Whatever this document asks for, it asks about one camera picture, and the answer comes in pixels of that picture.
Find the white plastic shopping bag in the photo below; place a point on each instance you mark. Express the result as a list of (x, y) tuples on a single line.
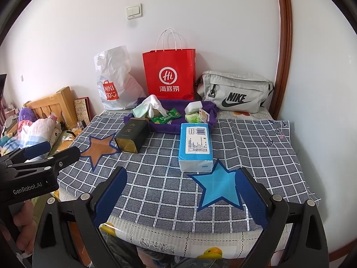
[(117, 83)]

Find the small light green packet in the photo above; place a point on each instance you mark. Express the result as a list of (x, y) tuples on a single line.
[(193, 116)]

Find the doodle cover notebook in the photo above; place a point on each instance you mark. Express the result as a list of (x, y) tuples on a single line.
[(82, 110)]

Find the fruit print packet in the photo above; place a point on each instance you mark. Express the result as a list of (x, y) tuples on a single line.
[(204, 114)]

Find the duck print bed sheet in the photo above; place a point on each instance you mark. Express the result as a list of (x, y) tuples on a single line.
[(161, 237)]

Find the purple plush toy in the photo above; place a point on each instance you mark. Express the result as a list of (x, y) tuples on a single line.
[(26, 114)]

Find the green wipe packet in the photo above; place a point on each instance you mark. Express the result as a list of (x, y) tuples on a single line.
[(170, 116)]

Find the wooden headboard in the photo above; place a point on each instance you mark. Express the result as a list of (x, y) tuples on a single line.
[(53, 104)]

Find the brown star sticker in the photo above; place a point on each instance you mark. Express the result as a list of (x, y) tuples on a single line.
[(99, 150)]

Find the blue star sticker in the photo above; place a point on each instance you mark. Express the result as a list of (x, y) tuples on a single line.
[(220, 189)]

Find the brown wooden door frame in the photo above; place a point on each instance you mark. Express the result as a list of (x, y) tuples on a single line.
[(284, 42)]

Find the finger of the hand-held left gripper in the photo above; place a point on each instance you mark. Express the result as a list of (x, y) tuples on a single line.
[(60, 159), (35, 148)]

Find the grey waist bag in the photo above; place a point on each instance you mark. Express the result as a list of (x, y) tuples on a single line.
[(237, 95)]

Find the white glove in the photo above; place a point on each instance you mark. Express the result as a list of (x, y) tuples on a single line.
[(153, 104)]

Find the dark tea tin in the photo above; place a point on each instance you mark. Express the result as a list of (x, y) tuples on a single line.
[(131, 136)]

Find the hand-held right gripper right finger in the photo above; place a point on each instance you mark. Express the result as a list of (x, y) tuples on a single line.
[(251, 198)]

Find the red paper bag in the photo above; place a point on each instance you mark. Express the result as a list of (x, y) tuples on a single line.
[(170, 75)]

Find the grey checked cloth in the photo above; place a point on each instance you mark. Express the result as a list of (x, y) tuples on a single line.
[(251, 150)]

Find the purple fabric storage basket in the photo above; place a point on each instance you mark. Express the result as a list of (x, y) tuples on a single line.
[(173, 127)]

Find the white patterned blanket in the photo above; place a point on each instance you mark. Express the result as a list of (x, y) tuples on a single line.
[(36, 134)]

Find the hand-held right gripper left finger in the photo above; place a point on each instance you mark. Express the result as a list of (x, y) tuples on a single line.
[(110, 198)]

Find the person's left hand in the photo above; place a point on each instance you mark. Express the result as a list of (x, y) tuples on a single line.
[(25, 223)]

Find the white light switch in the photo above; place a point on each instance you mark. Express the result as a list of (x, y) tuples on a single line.
[(134, 11)]

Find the blue tissue pack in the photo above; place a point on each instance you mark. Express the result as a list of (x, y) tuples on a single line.
[(195, 145)]

